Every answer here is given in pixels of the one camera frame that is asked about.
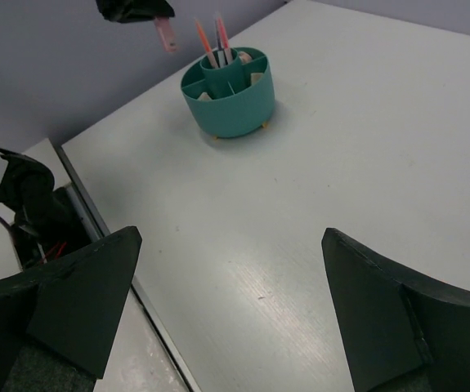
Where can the pink white mini stapler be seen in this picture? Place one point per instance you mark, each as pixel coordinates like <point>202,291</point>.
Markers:
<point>245,57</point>

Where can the pink correction tape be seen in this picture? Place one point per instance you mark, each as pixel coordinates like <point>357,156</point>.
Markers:
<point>166,34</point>

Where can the small tan eraser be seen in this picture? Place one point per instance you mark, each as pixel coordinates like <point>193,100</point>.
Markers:
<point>204,96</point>

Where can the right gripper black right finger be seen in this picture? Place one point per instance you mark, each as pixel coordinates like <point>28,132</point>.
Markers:
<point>401,330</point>

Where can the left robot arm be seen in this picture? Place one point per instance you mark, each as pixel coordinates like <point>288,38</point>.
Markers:
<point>27,186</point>

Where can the orange gel pen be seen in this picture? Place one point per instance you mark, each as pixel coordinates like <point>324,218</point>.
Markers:
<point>203,37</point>

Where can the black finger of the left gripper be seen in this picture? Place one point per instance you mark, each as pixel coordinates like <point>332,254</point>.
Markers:
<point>133,11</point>

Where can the grey beige eraser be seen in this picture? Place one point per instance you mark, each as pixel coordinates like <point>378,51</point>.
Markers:
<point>255,77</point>

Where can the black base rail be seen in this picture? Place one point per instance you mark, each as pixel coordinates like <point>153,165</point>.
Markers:
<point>47,227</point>

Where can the grey slim pen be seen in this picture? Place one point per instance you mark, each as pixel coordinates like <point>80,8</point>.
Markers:
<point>220,50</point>

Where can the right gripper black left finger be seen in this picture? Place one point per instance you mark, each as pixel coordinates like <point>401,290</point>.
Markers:
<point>58,321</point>

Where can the teal round divided organizer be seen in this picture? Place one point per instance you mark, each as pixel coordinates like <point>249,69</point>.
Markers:
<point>236,108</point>

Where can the red gel pen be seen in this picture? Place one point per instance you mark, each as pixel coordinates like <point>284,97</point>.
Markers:
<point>224,38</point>

